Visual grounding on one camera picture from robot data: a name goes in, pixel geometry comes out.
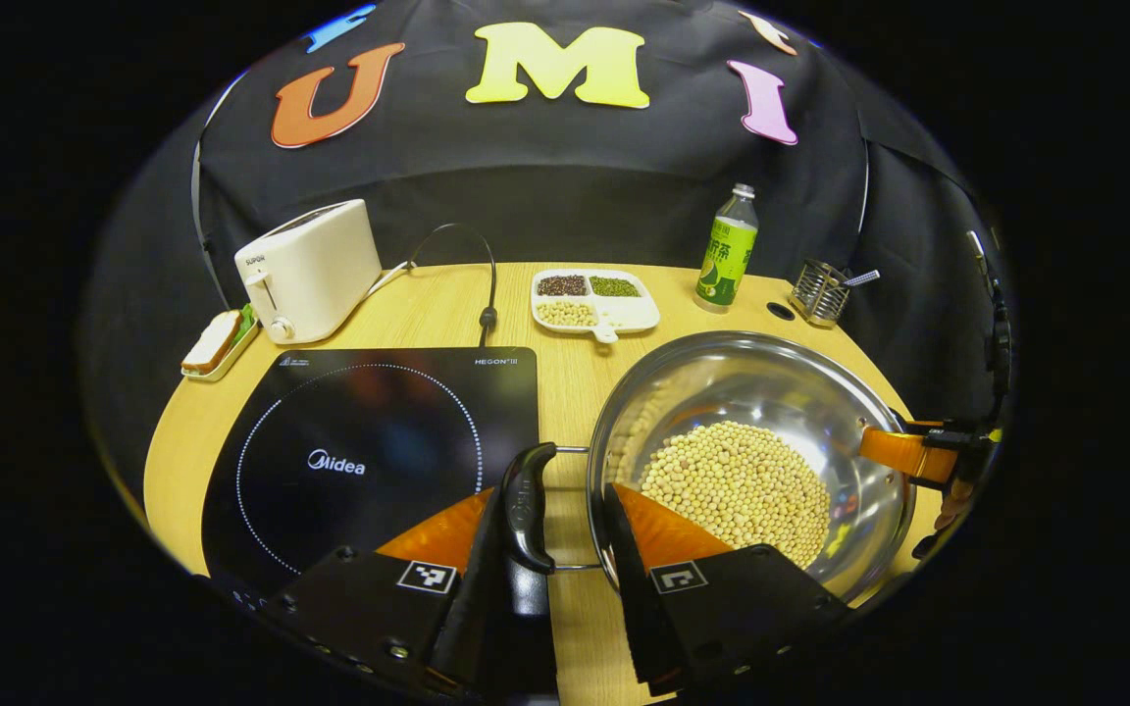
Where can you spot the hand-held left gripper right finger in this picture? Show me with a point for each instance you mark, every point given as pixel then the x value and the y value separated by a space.
pixel 639 608

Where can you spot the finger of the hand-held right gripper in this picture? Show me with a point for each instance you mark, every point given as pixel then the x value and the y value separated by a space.
pixel 903 453

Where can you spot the black induction cooktop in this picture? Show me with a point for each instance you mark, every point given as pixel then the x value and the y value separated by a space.
pixel 359 461

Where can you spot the white toaster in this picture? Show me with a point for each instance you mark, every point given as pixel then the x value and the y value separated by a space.
pixel 315 270

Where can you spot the sandwich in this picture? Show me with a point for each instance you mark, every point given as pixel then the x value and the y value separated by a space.
pixel 212 341

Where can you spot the green label drink bottle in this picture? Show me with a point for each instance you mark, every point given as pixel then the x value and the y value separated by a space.
pixel 727 260

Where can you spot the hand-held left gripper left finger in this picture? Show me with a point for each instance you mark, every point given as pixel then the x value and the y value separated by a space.
pixel 472 608

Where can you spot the stainless steel pot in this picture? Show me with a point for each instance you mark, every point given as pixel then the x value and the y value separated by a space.
pixel 771 378

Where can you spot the black backdrop cloth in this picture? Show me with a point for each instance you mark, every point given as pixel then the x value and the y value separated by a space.
pixel 565 186

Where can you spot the pile of soybeans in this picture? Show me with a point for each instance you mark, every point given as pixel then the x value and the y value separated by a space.
pixel 742 480

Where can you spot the pale green rectangular plate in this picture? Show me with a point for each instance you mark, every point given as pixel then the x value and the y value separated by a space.
pixel 236 355

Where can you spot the white divided bean dish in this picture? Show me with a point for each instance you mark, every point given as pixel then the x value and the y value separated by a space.
pixel 629 312

